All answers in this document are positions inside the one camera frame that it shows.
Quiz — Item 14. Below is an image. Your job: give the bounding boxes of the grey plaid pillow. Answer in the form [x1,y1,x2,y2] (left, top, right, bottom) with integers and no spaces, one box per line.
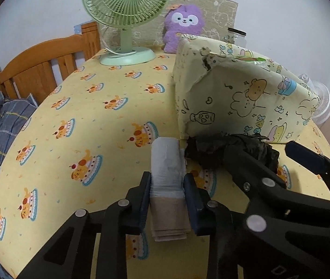
[0,91,38,166]

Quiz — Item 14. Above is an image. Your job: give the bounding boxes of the white and beige cloth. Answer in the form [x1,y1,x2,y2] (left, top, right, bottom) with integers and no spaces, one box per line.
[149,136,191,242]

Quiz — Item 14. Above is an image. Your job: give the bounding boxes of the yellow cake print tablecloth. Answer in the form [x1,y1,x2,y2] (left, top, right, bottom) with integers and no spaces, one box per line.
[0,46,330,278]

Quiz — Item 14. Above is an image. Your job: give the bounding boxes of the green desk fan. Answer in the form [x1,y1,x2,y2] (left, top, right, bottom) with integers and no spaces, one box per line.
[82,0,174,66]

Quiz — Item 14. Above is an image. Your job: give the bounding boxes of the beige printed board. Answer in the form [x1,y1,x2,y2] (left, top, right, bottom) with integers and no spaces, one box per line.
[99,0,239,48]

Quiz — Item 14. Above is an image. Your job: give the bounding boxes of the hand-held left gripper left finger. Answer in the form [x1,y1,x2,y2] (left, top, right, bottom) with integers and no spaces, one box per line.
[17,171,152,279]

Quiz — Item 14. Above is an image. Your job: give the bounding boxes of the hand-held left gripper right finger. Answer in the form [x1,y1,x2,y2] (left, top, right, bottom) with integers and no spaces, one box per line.
[183,173,250,279]

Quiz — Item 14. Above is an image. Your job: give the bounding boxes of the yellow cartoon print storage bag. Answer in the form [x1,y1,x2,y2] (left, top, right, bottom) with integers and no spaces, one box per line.
[172,33,321,143]

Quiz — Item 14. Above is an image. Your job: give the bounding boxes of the white fan cable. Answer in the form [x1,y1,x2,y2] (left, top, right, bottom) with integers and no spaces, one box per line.
[99,25,136,56]

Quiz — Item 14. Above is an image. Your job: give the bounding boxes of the black cloth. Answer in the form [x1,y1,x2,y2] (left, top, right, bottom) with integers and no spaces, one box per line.
[185,134,280,178]

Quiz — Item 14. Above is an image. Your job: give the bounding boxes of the blue paper piece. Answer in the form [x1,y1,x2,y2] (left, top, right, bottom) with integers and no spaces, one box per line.
[74,23,96,34]

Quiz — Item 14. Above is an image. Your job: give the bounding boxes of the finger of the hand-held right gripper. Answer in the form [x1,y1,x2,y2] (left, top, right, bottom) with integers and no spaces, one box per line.
[223,144,330,279]
[285,141,330,205]

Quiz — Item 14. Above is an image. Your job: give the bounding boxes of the white floor fan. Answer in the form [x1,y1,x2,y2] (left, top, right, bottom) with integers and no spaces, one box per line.
[297,74,330,125]

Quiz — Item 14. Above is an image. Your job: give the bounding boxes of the wooden bed headboard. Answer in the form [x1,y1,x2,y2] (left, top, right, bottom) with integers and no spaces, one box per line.
[0,22,101,106]

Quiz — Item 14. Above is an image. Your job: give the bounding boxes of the glass jar with black lid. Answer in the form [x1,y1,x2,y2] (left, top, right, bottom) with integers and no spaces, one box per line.
[222,27,247,47]

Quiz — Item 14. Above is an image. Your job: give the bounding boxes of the purple plush toy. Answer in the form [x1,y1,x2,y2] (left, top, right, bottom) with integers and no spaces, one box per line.
[163,3,207,54]

